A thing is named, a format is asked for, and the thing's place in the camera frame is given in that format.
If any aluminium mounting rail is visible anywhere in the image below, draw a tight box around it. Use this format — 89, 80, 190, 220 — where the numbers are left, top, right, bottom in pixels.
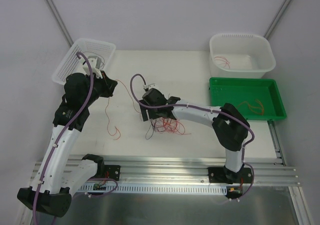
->
31, 154, 301, 187

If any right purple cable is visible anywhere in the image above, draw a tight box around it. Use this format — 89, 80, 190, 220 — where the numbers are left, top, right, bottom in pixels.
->
130, 73, 256, 171

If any green plastic tray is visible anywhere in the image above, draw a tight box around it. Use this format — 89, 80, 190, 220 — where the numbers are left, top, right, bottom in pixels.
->
209, 77, 287, 121

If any white perforated plastic basket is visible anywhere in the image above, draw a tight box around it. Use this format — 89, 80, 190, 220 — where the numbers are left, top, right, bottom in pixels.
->
51, 38, 116, 85

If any orange wire in tray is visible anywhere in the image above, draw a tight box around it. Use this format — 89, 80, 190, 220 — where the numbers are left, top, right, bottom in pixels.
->
236, 98, 265, 116

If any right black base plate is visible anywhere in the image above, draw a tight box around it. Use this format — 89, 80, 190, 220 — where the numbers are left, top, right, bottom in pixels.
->
207, 166, 254, 185

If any aluminium frame post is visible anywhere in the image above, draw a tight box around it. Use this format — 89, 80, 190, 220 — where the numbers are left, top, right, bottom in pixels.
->
44, 0, 74, 47
263, 0, 293, 40

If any red wire in tub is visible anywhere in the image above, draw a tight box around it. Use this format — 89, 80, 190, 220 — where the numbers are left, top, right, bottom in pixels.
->
213, 56, 231, 69

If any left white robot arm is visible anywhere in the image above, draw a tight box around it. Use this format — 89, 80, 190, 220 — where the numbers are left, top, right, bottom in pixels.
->
17, 71, 118, 218

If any black wire in basket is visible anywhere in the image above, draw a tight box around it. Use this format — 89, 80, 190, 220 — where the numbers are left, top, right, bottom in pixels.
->
84, 51, 107, 70

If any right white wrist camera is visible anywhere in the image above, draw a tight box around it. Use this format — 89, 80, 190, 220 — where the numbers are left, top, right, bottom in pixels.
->
143, 83, 159, 91

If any white plastic tub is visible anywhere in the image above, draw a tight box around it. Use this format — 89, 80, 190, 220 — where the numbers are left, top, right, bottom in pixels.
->
209, 33, 276, 79

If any right aluminium frame post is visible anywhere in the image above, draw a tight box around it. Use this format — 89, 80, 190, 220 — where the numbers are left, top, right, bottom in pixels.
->
263, 0, 293, 40

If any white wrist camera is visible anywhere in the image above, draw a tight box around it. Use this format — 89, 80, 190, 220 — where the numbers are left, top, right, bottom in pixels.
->
143, 83, 159, 91
83, 56, 103, 79

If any white slotted cable duct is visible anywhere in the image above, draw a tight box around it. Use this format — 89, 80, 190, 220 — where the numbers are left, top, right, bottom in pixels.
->
78, 182, 227, 196

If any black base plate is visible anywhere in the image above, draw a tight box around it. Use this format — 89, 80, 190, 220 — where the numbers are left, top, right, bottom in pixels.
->
207, 166, 254, 185
102, 164, 121, 181

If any black wire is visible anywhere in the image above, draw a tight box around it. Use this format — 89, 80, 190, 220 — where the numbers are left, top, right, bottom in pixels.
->
84, 51, 107, 70
145, 119, 163, 140

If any left aluminium frame post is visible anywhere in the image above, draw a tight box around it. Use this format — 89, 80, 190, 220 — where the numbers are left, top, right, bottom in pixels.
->
44, 0, 74, 47

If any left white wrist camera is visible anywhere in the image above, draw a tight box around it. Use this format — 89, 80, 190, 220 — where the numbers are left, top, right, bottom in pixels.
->
83, 56, 103, 79

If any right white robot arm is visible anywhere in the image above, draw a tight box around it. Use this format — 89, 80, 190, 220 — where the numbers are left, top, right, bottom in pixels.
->
138, 88, 251, 184

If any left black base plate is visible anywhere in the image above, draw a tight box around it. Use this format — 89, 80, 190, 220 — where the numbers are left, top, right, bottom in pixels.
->
102, 164, 121, 181

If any orange wire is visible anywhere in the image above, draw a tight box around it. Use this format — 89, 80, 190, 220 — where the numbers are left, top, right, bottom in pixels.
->
236, 98, 265, 116
104, 79, 142, 141

